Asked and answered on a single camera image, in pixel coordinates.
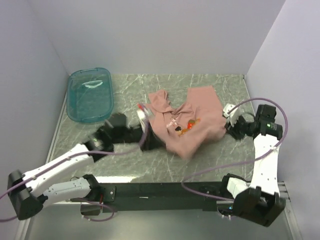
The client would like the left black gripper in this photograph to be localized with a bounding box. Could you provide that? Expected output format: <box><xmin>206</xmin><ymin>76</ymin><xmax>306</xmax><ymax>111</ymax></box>
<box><xmin>113</xmin><ymin>120</ymin><xmax>167</xmax><ymax>153</ymax></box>

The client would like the pink printed t shirt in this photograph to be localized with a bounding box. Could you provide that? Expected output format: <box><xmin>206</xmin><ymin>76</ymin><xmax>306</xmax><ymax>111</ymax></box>
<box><xmin>146</xmin><ymin>85</ymin><xmax>227</xmax><ymax>159</ymax></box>

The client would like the teal transparent plastic bin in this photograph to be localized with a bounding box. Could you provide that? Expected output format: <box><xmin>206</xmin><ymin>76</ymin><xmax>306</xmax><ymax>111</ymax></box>
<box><xmin>66</xmin><ymin>67</ymin><xmax>114</xmax><ymax>124</ymax></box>

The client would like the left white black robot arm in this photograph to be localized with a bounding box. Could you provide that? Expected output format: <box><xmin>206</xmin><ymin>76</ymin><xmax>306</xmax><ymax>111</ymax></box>
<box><xmin>6</xmin><ymin>110</ymin><xmax>158</xmax><ymax>220</ymax></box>

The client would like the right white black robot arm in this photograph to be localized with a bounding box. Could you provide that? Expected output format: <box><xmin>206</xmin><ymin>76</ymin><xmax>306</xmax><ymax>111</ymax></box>
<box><xmin>219</xmin><ymin>104</ymin><xmax>286</xmax><ymax>227</ymax></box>

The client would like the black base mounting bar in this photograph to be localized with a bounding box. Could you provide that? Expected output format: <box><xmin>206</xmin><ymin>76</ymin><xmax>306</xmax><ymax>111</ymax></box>
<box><xmin>88</xmin><ymin>182</ymin><xmax>217</xmax><ymax>212</ymax></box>

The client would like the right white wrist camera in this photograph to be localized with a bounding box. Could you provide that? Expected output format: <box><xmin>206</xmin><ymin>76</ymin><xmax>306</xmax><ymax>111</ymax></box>
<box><xmin>222</xmin><ymin>103</ymin><xmax>241</xmax><ymax>127</ymax></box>

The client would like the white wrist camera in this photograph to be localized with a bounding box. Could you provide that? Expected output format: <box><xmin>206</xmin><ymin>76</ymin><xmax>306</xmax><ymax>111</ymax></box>
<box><xmin>222</xmin><ymin>103</ymin><xmax>241</xmax><ymax>127</ymax></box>
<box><xmin>136</xmin><ymin>103</ymin><xmax>153</xmax><ymax>133</ymax></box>

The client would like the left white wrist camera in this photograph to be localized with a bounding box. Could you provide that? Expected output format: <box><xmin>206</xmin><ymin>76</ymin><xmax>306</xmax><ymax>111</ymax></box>
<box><xmin>136</xmin><ymin>103</ymin><xmax>153</xmax><ymax>133</ymax></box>

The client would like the aluminium extrusion rail frame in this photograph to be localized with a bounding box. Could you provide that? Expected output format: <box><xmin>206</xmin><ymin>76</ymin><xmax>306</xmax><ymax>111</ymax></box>
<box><xmin>14</xmin><ymin>74</ymin><xmax>306</xmax><ymax>240</ymax></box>

